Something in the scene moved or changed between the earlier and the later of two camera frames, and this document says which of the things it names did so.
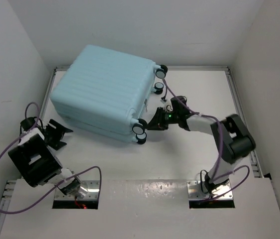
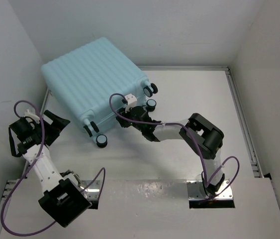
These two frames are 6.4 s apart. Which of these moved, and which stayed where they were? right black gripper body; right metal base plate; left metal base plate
Moved: right black gripper body
Stayed: right metal base plate; left metal base plate
